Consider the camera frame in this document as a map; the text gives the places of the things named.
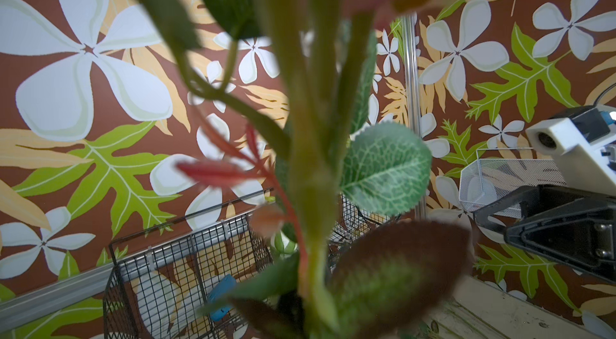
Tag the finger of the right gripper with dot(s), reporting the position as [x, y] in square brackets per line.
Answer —
[568, 226]

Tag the large pink carnation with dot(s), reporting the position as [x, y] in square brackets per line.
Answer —
[391, 277]

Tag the white mesh basket right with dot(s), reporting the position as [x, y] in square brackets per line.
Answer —
[487, 180]

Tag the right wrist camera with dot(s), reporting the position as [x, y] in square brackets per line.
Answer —
[581, 142]

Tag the black wire basket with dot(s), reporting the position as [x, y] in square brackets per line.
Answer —
[157, 292]

